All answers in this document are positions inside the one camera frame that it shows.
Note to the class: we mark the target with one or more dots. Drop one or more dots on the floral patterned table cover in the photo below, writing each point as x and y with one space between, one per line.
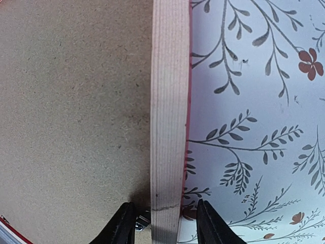
256 127

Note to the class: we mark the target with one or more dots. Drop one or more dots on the brown cardboard backing board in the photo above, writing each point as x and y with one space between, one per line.
75 115

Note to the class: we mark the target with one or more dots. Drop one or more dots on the red wooden picture frame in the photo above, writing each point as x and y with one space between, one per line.
168 115

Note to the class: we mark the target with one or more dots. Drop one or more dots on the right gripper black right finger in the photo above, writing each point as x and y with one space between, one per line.
211 228

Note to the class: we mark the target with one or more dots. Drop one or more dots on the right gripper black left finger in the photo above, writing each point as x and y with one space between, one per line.
121 227

